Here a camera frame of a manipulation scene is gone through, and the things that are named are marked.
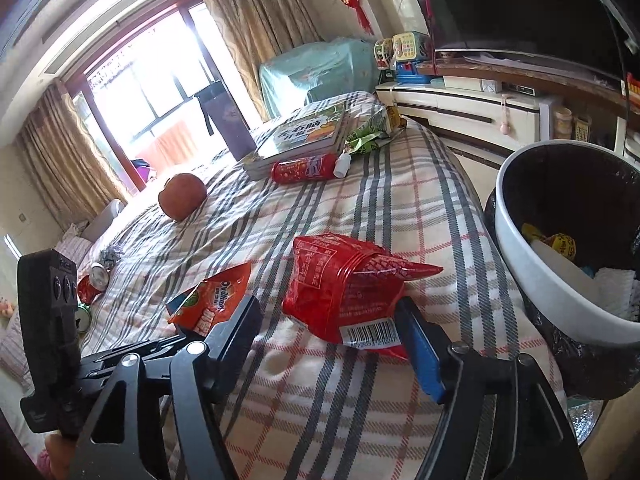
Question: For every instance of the stack of round boxes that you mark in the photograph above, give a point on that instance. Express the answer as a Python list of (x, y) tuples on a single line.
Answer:
[(563, 121)]

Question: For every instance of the black television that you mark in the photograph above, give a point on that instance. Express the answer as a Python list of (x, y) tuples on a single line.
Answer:
[(525, 5)]

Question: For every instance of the toy cash register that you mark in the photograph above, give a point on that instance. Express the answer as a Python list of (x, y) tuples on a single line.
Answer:
[(407, 57)]

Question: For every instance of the white trash bin black liner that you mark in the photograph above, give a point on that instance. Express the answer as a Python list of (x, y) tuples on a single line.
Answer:
[(525, 290)]

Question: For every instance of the green snack bag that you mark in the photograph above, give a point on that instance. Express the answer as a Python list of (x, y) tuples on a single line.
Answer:
[(372, 130)]

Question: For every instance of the light blue covered furniture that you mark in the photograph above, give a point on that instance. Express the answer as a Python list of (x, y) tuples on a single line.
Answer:
[(320, 72)]

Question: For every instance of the red drink can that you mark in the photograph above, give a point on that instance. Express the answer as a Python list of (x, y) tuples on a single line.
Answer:
[(92, 285)]

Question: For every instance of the crumpled silver foil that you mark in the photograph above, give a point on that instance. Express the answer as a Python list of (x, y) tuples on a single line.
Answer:
[(110, 256)]

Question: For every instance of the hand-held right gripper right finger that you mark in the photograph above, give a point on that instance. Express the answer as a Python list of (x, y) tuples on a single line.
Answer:
[(422, 355)]

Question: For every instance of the ceiling air vent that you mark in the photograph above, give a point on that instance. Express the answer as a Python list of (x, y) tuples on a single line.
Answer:
[(105, 25)]

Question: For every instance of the red plastic toy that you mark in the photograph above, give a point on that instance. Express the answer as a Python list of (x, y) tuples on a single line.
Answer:
[(634, 86)]

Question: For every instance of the red framed window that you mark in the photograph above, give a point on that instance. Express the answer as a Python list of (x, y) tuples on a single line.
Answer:
[(150, 90)]

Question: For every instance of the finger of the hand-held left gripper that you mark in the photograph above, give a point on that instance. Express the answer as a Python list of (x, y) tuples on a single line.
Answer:
[(140, 347)]

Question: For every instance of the wooden model building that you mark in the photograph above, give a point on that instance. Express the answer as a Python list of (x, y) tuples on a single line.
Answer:
[(582, 130)]

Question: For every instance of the silver set-top box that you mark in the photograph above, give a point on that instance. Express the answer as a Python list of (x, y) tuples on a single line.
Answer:
[(519, 89)]

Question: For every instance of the purple thermos bottle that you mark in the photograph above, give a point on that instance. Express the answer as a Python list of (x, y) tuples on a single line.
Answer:
[(230, 120)]

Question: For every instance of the red snack bag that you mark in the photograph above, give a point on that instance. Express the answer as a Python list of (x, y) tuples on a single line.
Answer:
[(340, 285)]

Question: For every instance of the yellow wrapper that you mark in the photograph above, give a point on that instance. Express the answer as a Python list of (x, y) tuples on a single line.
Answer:
[(560, 245)]

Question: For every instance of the orange snack bag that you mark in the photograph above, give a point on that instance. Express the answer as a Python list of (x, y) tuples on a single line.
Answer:
[(210, 300)]

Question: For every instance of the white foam fruit net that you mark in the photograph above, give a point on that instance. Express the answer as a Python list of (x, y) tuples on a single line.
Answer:
[(615, 290)]

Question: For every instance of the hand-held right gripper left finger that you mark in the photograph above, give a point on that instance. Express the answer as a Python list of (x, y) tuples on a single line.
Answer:
[(235, 330)]

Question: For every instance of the brown round fruit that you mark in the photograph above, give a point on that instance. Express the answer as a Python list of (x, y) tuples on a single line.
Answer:
[(182, 197)]

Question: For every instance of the red bottle with white cap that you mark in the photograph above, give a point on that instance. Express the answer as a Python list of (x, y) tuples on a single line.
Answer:
[(302, 169)]

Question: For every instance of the white tv cabinet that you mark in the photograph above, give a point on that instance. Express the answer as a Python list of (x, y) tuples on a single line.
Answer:
[(450, 107)]

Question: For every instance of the green lidded can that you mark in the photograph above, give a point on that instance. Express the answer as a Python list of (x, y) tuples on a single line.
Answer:
[(83, 319)]

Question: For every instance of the pink hanging toy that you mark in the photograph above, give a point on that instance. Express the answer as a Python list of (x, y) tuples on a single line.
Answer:
[(505, 122)]

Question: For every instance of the stack of green books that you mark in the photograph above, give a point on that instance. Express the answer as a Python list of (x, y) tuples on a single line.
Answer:
[(300, 135)]

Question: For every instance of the striped pillow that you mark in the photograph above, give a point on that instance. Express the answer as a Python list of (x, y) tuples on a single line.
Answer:
[(72, 249)]

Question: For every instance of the beige curtain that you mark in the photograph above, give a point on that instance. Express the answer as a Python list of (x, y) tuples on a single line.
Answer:
[(65, 160), (260, 30)]

